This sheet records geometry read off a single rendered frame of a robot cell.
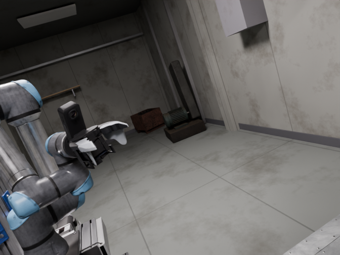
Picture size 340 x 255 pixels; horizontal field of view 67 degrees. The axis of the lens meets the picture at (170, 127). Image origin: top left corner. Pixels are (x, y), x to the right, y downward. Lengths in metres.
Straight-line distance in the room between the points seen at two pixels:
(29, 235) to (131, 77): 7.69
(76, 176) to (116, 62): 7.77
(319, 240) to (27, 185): 0.97
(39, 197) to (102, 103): 7.66
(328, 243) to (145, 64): 7.99
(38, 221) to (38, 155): 0.23
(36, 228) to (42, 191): 0.29
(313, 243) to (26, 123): 1.10
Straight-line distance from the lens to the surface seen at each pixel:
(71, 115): 0.64
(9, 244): 1.31
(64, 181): 0.80
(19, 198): 0.78
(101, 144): 0.65
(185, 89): 5.94
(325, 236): 1.14
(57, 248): 1.11
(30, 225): 1.05
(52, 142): 0.79
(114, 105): 8.41
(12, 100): 1.02
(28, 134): 1.04
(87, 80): 8.38
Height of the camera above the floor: 1.54
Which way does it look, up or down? 12 degrees down
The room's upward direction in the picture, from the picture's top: 20 degrees counter-clockwise
